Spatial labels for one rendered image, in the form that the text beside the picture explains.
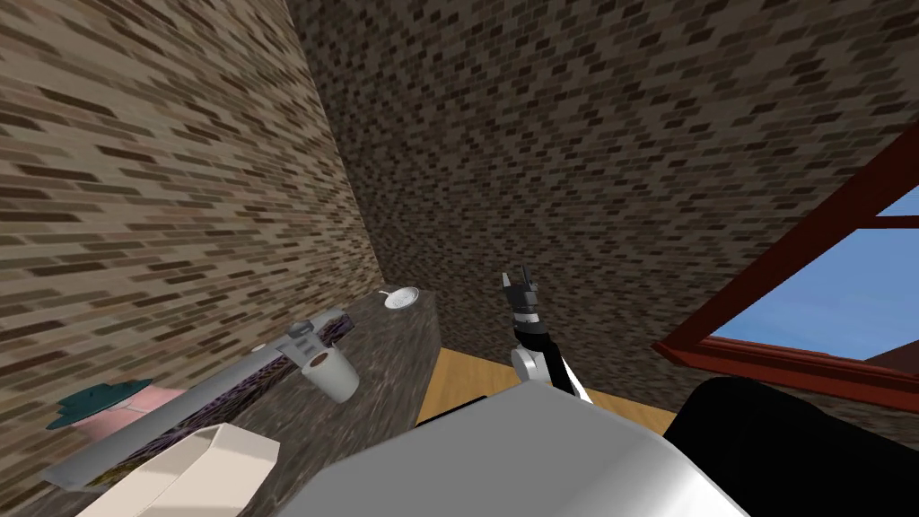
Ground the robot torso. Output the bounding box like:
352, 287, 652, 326
276, 379, 751, 517

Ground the grey sink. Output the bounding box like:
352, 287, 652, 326
41, 307, 356, 494

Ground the grey mug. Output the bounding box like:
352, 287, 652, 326
301, 347, 361, 404

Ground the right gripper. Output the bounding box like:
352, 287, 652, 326
502, 264, 540, 320

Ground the red framed window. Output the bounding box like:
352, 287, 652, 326
652, 120, 919, 416

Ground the cream box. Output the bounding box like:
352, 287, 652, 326
74, 423, 282, 517

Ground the pink block with teal lid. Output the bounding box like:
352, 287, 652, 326
46, 380, 189, 441

